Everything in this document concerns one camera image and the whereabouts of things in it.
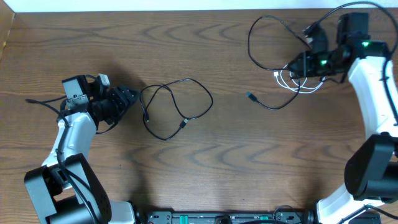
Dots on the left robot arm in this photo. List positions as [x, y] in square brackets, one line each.
[65, 189]

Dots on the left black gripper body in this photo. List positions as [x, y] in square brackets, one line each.
[114, 106]

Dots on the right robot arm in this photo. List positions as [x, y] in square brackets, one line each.
[370, 178]

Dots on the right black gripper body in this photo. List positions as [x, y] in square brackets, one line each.
[320, 64]

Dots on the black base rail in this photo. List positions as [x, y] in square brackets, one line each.
[283, 214]

